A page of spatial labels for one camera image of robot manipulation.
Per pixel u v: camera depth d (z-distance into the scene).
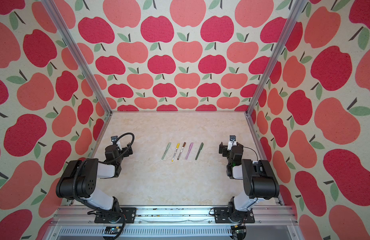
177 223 0.73
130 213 0.75
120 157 0.74
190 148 1.00
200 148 1.00
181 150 0.98
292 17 0.72
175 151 0.98
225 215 0.74
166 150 0.98
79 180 0.47
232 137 0.81
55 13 0.72
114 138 0.82
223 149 0.88
